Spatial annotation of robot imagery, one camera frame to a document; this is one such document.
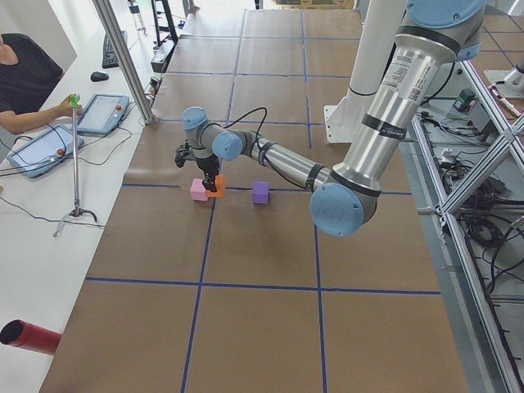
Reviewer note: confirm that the long blue tape strip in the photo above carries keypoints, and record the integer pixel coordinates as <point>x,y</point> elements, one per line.
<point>193,18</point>

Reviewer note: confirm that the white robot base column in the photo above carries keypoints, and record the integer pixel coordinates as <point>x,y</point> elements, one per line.
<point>381,22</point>

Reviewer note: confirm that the pink foam block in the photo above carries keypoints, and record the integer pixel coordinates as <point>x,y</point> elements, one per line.
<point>198,191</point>

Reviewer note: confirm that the aluminium frame rail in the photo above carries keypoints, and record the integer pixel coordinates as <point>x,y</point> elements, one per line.
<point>469,155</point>

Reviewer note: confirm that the aluminium frame post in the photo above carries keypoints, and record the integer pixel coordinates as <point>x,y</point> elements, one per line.
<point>110,23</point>

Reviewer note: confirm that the silver reacher grabber tool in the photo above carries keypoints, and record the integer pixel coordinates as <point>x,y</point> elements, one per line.
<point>77,211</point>

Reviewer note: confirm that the black keyboard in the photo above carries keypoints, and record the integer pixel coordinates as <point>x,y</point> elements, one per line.
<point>109,56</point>

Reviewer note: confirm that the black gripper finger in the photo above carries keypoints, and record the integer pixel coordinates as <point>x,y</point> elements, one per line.
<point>213,187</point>
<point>207,182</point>

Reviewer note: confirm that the blue teach pendant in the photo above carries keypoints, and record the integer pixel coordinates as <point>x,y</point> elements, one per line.
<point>102,114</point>
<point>44,152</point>

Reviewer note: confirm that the near blue teach pendant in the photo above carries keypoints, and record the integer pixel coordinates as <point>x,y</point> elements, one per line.
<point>44,152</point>

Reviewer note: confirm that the brown paper mat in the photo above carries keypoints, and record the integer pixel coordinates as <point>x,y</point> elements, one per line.
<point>284,307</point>

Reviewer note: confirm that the purple foam block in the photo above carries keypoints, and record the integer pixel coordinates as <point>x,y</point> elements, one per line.
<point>260,192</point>

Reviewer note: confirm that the orange foam block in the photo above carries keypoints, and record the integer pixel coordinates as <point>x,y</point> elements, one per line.
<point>221,186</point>

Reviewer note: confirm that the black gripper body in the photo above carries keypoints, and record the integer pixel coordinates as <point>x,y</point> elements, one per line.
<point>207,164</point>

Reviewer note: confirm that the person in black shirt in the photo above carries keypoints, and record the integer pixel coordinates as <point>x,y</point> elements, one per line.
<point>28,77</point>

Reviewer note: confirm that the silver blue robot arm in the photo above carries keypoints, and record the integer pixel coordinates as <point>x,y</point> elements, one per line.
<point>402,47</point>

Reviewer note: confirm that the person's hand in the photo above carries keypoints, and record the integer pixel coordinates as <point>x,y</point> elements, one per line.
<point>66,109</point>

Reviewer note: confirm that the red cylinder tube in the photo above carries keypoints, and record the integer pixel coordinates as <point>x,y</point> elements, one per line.
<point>28,336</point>

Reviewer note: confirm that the far blue teach pendant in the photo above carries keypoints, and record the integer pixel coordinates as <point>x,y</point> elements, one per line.
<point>102,114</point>

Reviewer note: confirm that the black computer mouse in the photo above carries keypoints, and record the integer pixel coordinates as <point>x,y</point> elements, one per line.
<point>98,76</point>

